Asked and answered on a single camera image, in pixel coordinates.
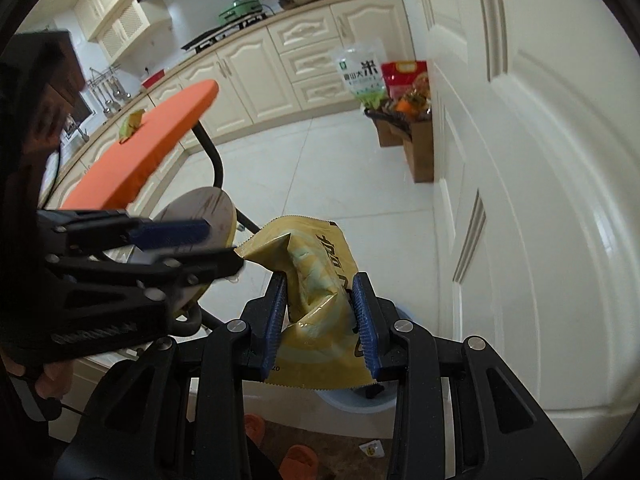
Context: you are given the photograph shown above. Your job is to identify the green snack packet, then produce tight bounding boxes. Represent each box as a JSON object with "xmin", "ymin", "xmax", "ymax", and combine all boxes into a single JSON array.
[{"xmin": 118, "ymin": 110, "xmax": 143, "ymax": 142}]

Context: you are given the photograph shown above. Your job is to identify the orange slipper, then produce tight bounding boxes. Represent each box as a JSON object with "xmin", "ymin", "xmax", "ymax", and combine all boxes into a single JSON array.
[{"xmin": 280, "ymin": 445, "xmax": 318, "ymax": 480}]

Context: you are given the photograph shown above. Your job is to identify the large brown cardboard box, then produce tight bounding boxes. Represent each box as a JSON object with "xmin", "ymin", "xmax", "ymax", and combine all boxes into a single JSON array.
[{"xmin": 402, "ymin": 115, "xmax": 435, "ymax": 183}]

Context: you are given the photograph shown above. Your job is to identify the brown floor mat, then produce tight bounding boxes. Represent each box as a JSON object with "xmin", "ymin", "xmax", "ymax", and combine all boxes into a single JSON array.
[{"xmin": 260, "ymin": 417, "xmax": 393, "ymax": 480}]

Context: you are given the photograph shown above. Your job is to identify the cream lattice-door wall cabinet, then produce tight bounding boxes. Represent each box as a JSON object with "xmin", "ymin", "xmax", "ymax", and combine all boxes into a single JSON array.
[{"xmin": 95, "ymin": 0, "xmax": 171, "ymax": 63}]

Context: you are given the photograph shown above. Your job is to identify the white green rice bag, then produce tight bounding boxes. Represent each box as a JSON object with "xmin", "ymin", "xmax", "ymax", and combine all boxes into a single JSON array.
[{"xmin": 334, "ymin": 37, "xmax": 390, "ymax": 108}]

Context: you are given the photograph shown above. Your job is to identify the round table with black legs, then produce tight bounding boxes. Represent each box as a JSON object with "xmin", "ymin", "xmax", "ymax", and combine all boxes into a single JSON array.
[{"xmin": 92, "ymin": 122, "xmax": 261, "ymax": 341}]

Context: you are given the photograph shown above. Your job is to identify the cream base cabinets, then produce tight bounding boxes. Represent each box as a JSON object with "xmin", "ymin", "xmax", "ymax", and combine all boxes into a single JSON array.
[{"xmin": 37, "ymin": 0, "xmax": 416, "ymax": 211}]

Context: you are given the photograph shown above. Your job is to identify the small brown cardboard box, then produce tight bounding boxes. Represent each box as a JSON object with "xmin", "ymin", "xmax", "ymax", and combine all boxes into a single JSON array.
[{"xmin": 365, "ymin": 107, "xmax": 413, "ymax": 148}]

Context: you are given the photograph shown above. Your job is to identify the red bag with handle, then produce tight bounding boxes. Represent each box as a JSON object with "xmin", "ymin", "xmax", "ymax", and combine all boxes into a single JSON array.
[{"xmin": 381, "ymin": 60, "xmax": 430, "ymax": 106}]

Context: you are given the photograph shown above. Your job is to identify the metal faucet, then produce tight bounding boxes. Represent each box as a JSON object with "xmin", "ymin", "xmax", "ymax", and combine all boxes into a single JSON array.
[{"xmin": 62, "ymin": 115, "xmax": 91, "ymax": 142}]

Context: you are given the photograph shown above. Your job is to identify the yellow cooking oil bottle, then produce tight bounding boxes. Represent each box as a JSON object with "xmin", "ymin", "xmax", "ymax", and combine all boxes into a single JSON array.
[{"xmin": 395, "ymin": 87, "xmax": 433, "ymax": 121}]

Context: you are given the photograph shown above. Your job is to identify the black gas stove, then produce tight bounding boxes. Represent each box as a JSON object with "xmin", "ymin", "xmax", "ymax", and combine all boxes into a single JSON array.
[{"xmin": 181, "ymin": 12, "xmax": 268, "ymax": 53}]

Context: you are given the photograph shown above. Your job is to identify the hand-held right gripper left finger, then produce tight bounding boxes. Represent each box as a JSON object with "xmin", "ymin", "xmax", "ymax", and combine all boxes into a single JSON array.
[{"xmin": 52, "ymin": 271, "xmax": 290, "ymax": 480}]

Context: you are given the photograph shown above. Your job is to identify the person's left hand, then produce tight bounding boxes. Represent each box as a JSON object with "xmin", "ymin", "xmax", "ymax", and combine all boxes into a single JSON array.
[{"xmin": 32, "ymin": 357, "xmax": 75, "ymax": 398}]

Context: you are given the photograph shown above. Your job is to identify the white panelled door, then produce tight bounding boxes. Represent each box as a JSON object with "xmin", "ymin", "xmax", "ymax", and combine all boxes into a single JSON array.
[{"xmin": 405, "ymin": 0, "xmax": 640, "ymax": 426}]

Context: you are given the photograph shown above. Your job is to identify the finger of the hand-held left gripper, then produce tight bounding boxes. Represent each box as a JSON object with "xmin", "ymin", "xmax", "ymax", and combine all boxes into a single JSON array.
[
  {"xmin": 45, "ymin": 247, "xmax": 246, "ymax": 306},
  {"xmin": 37, "ymin": 209, "xmax": 211, "ymax": 261}
]

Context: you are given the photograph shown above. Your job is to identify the rack of hanging utensils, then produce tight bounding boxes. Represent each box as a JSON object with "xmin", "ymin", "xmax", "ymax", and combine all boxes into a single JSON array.
[{"xmin": 89, "ymin": 67, "xmax": 130, "ymax": 116}]

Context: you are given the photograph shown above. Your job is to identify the round orange table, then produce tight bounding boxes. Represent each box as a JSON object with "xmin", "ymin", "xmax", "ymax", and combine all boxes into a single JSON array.
[{"xmin": 59, "ymin": 79, "xmax": 221, "ymax": 211}]

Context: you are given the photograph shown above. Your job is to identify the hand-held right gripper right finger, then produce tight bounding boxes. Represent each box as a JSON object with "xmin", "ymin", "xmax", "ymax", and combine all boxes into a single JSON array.
[{"xmin": 351, "ymin": 271, "xmax": 583, "ymax": 480}]

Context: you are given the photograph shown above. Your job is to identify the yellow snack packet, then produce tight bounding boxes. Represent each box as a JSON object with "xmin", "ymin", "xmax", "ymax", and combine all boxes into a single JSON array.
[{"xmin": 234, "ymin": 215, "xmax": 386, "ymax": 392}]

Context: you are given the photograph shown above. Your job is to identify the green electric pot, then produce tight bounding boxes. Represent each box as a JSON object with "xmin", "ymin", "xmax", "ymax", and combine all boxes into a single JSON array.
[{"xmin": 217, "ymin": 0, "xmax": 262, "ymax": 25}]

